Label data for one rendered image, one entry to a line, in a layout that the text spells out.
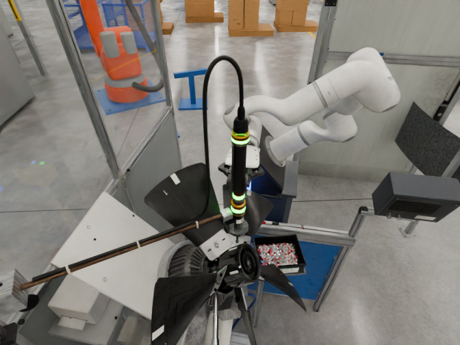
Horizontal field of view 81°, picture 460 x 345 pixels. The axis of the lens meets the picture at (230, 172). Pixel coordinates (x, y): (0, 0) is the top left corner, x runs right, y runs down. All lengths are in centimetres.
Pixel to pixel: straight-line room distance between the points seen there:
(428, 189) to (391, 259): 143
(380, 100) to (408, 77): 171
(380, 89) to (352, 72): 13
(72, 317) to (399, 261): 230
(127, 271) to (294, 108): 71
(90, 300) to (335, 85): 111
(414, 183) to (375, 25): 147
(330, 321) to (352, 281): 38
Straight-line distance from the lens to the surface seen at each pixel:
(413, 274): 267
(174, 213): 84
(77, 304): 123
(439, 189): 133
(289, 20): 887
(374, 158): 305
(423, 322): 248
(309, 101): 86
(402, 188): 126
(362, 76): 88
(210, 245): 87
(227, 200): 107
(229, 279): 87
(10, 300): 83
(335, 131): 134
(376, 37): 251
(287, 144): 142
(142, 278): 95
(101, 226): 91
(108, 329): 127
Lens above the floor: 197
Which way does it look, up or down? 41 degrees down
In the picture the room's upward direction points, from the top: straight up
